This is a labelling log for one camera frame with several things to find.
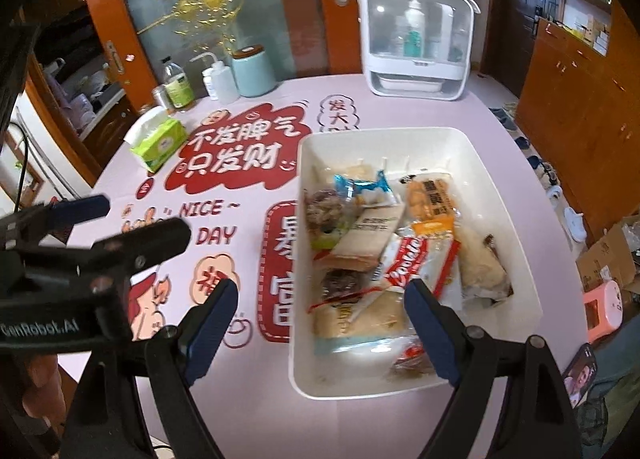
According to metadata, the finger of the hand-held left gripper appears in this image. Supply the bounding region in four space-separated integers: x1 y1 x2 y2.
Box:
50 194 111 230
95 216 191 271

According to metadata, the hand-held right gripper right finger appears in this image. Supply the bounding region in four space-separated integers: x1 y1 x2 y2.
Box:
404 278 583 459

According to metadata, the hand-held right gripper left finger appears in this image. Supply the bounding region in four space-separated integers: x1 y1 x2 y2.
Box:
62 279 238 459

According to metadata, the red date packet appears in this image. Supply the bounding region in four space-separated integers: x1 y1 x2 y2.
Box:
389 343 437 376

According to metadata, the large bread packet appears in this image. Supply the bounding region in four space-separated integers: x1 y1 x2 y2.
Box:
311 288 410 356

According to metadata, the white foil snack packet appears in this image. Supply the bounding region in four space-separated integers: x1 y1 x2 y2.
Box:
374 233 428 292

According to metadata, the orange oat bar packet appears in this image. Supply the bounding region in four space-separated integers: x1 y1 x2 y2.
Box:
409 217 463 311

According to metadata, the clear puffed cake packet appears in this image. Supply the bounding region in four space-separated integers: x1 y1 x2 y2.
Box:
459 228 514 301

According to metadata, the brown chocolate packet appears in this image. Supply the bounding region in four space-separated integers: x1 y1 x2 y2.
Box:
319 268 367 300

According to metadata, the beige cracker packet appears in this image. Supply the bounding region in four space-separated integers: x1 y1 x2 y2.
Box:
329 203 407 271

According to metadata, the green snack packet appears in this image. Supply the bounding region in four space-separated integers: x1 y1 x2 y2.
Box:
311 230 342 251

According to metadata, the clear dark nut packet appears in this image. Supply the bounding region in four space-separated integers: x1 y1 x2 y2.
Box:
305 189 352 236

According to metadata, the blue snack packet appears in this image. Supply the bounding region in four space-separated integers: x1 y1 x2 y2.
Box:
332 170 394 206

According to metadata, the white plastic bin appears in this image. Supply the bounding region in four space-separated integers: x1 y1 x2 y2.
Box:
289 126 544 401

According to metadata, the clear tray of pale biscuits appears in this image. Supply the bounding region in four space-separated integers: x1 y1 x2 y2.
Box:
335 163 382 183

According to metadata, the person's left hand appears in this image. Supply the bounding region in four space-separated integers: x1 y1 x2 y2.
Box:
22 351 63 440

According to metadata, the green tissue box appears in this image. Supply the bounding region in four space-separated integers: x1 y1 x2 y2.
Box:
125 112 187 173

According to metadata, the silver metal can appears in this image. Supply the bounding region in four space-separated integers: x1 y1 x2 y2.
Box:
151 86 173 113

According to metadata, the phone with picture case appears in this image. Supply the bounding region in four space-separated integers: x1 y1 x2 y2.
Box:
562 343 599 408

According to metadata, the glass bottle with green label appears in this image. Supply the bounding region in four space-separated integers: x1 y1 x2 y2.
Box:
163 58 196 113

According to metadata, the pink stool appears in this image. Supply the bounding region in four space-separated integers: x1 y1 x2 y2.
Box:
582 279 627 344

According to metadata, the clear squeeze wash bottle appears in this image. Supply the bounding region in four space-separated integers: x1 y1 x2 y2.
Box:
189 52 240 105

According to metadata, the person's trouser leg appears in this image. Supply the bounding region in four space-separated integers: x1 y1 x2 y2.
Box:
575 329 640 459

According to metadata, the cardboard box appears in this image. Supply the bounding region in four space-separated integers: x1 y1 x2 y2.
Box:
575 213 640 292

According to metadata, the teal canister with brown lid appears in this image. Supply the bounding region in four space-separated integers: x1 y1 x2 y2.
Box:
231 44 279 98

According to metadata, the wooden cabinet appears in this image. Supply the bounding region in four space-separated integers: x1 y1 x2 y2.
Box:
515 14 640 242

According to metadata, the white cosmetic storage box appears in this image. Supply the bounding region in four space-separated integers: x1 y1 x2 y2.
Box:
352 0 482 101

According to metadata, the wall shelf with small goods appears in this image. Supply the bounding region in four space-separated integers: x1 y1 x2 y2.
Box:
542 0 614 58

